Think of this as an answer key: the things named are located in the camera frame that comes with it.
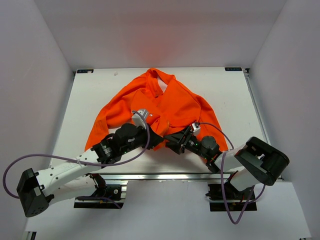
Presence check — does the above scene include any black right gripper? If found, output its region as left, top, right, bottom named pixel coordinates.
left=163, top=125, right=210, bottom=161

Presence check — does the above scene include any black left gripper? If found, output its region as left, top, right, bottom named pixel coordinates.
left=120, top=123, right=164, bottom=156

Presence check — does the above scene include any orange jacket with pink lining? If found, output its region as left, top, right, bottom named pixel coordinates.
left=84, top=68, right=228, bottom=151

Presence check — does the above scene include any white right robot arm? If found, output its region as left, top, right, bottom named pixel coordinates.
left=164, top=123, right=290, bottom=200

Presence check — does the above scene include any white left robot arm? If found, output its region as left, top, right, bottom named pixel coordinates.
left=16, top=123, right=164, bottom=218

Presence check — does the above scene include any right blue table label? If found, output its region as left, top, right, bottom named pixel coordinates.
left=224, top=67, right=243, bottom=72

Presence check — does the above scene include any blue table label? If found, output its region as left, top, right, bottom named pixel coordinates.
left=224, top=67, right=243, bottom=72
left=76, top=69, right=94, bottom=74

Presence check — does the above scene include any left blue table label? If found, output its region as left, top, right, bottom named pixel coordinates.
left=76, top=69, right=94, bottom=74

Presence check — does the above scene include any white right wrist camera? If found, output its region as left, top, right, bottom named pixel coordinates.
left=191, top=122, right=201, bottom=135

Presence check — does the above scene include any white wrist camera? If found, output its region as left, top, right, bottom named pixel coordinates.
left=191, top=122, right=201, bottom=135
left=131, top=108, right=149, bottom=129

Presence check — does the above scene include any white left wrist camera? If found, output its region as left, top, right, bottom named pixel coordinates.
left=131, top=108, right=149, bottom=129

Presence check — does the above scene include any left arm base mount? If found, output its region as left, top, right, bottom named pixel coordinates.
left=73, top=173, right=127, bottom=209

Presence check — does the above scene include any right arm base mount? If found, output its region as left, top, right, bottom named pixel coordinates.
left=203, top=174, right=258, bottom=212

